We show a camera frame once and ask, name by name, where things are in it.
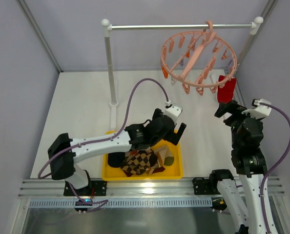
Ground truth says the red sock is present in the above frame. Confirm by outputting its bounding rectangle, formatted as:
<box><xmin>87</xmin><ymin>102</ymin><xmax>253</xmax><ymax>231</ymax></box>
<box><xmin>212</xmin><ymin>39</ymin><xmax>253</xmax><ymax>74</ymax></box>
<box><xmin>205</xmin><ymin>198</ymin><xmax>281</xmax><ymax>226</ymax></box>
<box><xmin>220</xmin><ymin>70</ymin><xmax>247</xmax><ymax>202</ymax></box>
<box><xmin>217</xmin><ymin>78</ymin><xmax>236</xmax><ymax>103</ymax></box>

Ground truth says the beige striped sock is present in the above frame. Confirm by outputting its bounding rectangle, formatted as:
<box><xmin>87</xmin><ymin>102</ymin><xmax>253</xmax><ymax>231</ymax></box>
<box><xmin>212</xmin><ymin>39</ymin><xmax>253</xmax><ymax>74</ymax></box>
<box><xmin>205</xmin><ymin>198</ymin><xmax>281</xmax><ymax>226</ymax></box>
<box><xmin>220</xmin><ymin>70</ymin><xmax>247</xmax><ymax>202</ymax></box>
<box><xmin>155</xmin><ymin>146</ymin><xmax>174</xmax><ymax>167</ymax></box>

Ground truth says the brown argyle sock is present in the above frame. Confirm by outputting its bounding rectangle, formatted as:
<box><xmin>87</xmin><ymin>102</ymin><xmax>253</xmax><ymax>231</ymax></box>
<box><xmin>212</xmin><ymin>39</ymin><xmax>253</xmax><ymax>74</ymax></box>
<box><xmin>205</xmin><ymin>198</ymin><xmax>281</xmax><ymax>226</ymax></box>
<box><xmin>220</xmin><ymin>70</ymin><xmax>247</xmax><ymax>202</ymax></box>
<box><xmin>120</xmin><ymin>149</ymin><xmax>158</xmax><ymax>177</ymax></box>

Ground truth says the navy blue sock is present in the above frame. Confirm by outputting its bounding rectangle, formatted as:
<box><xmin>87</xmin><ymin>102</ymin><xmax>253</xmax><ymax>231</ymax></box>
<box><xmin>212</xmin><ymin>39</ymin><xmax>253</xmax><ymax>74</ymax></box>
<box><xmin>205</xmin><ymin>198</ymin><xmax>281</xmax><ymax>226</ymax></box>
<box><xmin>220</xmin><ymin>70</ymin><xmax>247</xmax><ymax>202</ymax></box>
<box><xmin>107</xmin><ymin>152</ymin><xmax>125</xmax><ymax>168</ymax></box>

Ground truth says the pink round clip hanger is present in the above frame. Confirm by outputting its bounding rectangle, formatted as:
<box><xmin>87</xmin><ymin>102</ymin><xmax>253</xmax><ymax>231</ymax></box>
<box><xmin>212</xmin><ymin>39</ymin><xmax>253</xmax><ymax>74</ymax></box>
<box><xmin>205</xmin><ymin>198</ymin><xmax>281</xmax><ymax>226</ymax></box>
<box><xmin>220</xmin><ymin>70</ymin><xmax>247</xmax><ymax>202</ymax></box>
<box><xmin>160</xmin><ymin>20</ymin><xmax>237</xmax><ymax>96</ymax></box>

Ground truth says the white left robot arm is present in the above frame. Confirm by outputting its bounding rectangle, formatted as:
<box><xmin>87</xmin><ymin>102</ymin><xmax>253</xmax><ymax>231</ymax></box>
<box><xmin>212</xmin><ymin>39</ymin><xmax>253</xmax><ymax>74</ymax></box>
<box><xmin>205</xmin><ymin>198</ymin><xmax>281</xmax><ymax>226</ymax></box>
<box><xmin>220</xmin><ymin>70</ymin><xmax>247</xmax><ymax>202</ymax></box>
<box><xmin>47</xmin><ymin>104</ymin><xmax>186</xmax><ymax>190</ymax></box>

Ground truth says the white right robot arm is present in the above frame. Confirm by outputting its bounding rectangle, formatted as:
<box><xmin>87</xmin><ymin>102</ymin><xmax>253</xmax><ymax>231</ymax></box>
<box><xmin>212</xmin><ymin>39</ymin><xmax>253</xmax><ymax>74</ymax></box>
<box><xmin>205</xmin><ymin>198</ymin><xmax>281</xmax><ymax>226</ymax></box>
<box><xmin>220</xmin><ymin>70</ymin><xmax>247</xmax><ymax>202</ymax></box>
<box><xmin>209</xmin><ymin>99</ymin><xmax>278</xmax><ymax>234</ymax></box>

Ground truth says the yellow plastic tray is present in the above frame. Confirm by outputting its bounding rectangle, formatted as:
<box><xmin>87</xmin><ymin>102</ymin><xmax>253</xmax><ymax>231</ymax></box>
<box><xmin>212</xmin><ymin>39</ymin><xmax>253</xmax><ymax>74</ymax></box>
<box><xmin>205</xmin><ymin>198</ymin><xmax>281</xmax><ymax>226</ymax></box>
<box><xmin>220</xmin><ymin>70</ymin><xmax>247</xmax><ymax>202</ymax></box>
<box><xmin>102</xmin><ymin>140</ymin><xmax>183</xmax><ymax>181</ymax></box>

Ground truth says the white metal drying rack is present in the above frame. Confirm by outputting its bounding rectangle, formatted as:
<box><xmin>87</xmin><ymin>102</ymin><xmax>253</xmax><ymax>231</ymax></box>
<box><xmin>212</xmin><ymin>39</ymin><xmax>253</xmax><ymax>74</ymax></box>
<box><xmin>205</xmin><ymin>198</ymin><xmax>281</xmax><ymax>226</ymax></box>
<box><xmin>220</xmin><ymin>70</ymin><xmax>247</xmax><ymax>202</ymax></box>
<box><xmin>101</xmin><ymin>17</ymin><xmax>264</xmax><ymax>130</ymax></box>

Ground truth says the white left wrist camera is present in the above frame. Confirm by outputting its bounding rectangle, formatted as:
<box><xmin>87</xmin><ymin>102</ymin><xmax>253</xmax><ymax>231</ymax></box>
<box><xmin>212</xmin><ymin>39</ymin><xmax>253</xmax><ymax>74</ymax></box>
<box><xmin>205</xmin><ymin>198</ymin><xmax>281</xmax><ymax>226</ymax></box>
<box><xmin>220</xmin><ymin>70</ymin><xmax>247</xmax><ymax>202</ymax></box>
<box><xmin>163</xmin><ymin>103</ymin><xmax>183</xmax><ymax>125</ymax></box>

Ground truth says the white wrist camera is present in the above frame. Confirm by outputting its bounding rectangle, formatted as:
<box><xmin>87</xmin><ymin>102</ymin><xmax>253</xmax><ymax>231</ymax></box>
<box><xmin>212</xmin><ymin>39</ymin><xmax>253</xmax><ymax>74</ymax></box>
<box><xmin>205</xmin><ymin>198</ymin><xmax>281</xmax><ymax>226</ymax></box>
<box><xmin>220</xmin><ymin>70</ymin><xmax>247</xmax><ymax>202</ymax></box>
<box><xmin>242</xmin><ymin>99</ymin><xmax>272</xmax><ymax>119</ymax></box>
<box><xmin>163</xmin><ymin>103</ymin><xmax>183</xmax><ymax>125</ymax></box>

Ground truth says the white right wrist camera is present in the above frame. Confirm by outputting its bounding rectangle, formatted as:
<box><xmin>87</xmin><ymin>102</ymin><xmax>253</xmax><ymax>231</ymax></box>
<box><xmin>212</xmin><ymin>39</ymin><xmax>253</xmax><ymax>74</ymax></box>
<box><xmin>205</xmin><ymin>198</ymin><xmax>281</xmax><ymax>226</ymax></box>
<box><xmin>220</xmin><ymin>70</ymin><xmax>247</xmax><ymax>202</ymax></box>
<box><xmin>242</xmin><ymin>99</ymin><xmax>272</xmax><ymax>119</ymax></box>

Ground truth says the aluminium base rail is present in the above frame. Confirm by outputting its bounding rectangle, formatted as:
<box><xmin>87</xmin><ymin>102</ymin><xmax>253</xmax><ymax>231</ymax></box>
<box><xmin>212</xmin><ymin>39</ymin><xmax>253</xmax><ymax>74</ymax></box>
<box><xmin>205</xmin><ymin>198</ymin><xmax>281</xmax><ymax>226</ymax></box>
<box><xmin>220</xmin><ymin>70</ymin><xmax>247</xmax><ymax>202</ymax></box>
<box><xmin>19</xmin><ymin>176</ymin><xmax>286</xmax><ymax>198</ymax></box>

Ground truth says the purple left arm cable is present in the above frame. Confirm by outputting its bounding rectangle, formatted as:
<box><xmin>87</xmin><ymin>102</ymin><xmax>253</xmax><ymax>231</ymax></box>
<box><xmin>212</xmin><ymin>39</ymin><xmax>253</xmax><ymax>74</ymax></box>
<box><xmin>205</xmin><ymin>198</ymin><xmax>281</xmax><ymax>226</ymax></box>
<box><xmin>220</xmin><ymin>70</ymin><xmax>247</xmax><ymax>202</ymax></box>
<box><xmin>37</xmin><ymin>78</ymin><xmax>171</xmax><ymax>180</ymax></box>

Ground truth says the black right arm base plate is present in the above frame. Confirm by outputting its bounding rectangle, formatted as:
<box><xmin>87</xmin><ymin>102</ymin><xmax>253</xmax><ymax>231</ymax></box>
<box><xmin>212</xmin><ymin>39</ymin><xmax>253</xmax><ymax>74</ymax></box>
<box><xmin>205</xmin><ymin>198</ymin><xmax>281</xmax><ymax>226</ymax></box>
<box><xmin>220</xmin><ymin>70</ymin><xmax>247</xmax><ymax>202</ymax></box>
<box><xmin>192</xmin><ymin>177</ymin><xmax>217</xmax><ymax>195</ymax></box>

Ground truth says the white slotted cable duct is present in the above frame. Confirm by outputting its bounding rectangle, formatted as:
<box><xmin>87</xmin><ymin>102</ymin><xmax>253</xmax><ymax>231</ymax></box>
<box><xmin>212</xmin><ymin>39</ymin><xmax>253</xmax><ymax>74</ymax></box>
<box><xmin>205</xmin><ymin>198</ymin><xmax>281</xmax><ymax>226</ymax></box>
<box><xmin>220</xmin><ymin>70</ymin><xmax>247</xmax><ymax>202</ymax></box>
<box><xmin>29</xmin><ymin>197</ymin><xmax>212</xmax><ymax>208</ymax></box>

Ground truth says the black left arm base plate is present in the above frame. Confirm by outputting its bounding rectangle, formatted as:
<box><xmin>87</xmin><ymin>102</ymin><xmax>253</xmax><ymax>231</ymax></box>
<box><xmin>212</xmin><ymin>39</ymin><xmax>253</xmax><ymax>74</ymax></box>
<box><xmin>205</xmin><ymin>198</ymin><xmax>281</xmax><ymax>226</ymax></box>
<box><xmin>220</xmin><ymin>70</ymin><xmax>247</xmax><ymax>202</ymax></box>
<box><xmin>63</xmin><ymin>180</ymin><xmax>107</xmax><ymax>196</ymax></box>

